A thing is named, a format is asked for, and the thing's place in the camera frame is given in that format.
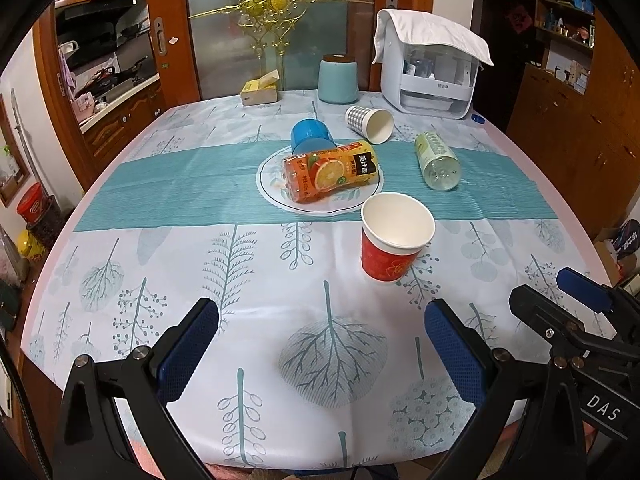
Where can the wooden kitchen counter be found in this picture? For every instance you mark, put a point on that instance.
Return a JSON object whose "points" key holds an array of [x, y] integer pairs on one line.
{"points": [[120, 120]]}

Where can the range hood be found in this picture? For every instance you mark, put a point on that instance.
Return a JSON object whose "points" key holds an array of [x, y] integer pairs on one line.
{"points": [[95, 10]]}

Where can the orange juice bottle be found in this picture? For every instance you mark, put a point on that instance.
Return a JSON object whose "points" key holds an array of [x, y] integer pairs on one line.
{"points": [[330, 170]]}

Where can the cardboard box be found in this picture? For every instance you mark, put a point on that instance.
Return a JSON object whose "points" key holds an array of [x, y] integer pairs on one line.
{"points": [[620, 250]]}

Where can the red tin can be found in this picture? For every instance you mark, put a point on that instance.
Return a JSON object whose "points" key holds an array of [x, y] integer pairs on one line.
{"points": [[31, 205]]}

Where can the yellow tissue box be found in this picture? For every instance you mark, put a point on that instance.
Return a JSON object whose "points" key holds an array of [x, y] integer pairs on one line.
{"points": [[259, 92]]}

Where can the blue plastic cup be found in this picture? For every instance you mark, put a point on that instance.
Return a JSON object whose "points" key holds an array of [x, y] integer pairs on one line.
{"points": [[310, 135]]}

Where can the white water dispenser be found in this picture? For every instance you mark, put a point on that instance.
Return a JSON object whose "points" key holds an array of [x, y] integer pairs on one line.
{"points": [[430, 90]]}

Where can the wooden cabinet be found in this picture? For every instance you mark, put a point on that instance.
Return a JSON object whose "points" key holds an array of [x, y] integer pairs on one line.
{"points": [[565, 135]]}

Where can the red paper cup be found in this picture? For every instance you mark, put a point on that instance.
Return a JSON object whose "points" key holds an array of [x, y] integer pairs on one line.
{"points": [[390, 255]]}

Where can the clear bottle with green label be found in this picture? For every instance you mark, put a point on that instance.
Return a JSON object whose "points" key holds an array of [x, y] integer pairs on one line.
{"points": [[436, 160]]}

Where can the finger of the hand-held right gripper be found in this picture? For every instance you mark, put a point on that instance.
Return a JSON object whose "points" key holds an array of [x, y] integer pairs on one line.
{"points": [[545, 312], [585, 287]]}

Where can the pink cloth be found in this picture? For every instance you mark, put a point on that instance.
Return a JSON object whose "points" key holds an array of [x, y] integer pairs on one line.
{"points": [[66, 70]]}

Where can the wooden wall shelf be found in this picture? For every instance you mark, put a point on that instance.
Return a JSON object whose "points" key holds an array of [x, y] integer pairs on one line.
{"points": [[565, 15]]}

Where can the small blue cap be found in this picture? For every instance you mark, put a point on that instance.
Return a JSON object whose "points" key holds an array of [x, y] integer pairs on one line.
{"points": [[479, 119]]}

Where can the frosted glass door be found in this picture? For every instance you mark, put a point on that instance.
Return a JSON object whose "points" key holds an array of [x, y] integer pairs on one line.
{"points": [[220, 55]]}

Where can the light blue canister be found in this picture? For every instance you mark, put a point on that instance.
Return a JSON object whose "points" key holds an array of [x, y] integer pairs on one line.
{"points": [[338, 80]]}

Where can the white towel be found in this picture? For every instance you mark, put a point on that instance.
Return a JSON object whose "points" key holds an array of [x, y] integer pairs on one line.
{"points": [[430, 30]]}

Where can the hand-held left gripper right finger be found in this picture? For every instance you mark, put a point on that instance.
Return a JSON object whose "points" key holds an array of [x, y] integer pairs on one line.
{"points": [[452, 345]]}

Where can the dark jar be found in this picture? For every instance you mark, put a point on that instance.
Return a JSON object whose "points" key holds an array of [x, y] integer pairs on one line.
{"points": [[49, 230]]}

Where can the checked paper cup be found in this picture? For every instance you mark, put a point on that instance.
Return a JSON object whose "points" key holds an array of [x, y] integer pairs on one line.
{"points": [[367, 122]]}

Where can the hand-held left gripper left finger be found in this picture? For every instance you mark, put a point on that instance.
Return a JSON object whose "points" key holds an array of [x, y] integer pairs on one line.
{"points": [[192, 340]]}

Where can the gold door ornament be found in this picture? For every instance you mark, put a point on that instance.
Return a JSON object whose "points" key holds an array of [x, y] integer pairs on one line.
{"points": [[277, 0]]}

